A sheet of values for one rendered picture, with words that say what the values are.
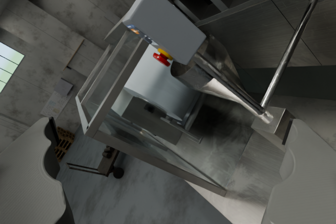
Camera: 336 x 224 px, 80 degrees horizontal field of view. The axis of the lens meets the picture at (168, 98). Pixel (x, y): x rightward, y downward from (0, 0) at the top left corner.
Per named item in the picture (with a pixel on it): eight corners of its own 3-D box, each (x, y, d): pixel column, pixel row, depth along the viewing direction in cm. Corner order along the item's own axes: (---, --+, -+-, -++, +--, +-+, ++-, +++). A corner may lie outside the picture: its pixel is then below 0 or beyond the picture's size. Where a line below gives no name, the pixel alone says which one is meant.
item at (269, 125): (281, 159, 83) (179, 87, 59) (294, 129, 85) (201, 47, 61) (319, 174, 70) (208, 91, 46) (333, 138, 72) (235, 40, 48)
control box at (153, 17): (165, 68, 35) (115, 31, 30) (187, 36, 34) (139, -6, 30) (181, 76, 28) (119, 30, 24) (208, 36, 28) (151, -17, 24)
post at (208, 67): (255, 113, 40) (182, 54, 32) (259, 106, 41) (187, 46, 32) (262, 114, 39) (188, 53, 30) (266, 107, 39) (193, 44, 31)
